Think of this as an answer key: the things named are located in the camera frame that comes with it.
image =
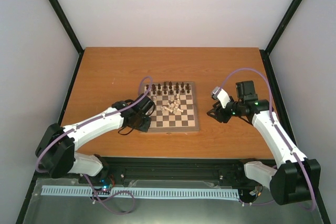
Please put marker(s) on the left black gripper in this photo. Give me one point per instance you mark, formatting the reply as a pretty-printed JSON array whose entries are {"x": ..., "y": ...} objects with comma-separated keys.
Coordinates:
[{"x": 145, "y": 127}]

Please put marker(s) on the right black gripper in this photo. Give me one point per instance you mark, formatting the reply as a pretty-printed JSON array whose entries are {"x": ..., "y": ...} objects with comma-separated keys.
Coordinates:
[{"x": 221, "y": 116}]

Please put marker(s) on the wooden folding chess board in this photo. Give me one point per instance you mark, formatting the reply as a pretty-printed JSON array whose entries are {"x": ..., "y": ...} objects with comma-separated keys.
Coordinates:
[{"x": 165, "y": 122}]

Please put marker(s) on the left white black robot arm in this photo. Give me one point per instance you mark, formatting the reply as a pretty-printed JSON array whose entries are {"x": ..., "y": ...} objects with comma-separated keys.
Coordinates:
[{"x": 57, "y": 151}]

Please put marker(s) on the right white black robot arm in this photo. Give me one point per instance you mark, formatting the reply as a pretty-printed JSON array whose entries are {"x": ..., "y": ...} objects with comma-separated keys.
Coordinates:
[{"x": 262, "y": 117}]

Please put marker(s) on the dark chess pieces row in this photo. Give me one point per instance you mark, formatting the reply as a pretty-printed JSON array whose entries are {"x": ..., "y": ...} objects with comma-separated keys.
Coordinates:
[{"x": 169, "y": 88}]

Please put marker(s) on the pile of white chess pieces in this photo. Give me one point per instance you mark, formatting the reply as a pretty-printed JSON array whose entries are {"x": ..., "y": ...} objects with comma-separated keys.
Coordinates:
[{"x": 172, "y": 104}]

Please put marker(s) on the left controller circuit board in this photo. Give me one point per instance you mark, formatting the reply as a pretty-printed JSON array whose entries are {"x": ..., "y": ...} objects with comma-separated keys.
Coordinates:
[{"x": 104, "y": 186}]

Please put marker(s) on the right controller wiring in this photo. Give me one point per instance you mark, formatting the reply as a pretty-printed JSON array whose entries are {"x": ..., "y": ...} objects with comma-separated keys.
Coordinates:
[{"x": 258, "y": 191}]

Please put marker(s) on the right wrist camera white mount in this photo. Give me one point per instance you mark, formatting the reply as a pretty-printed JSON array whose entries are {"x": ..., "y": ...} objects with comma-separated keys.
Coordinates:
[{"x": 222, "y": 96}]

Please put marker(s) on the black aluminium frame rail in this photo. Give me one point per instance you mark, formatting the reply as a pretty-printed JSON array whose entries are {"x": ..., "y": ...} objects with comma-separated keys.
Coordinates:
[{"x": 223, "y": 172}]

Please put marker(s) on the light blue cable duct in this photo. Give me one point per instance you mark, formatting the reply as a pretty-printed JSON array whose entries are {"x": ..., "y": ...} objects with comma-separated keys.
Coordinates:
[{"x": 142, "y": 193}]

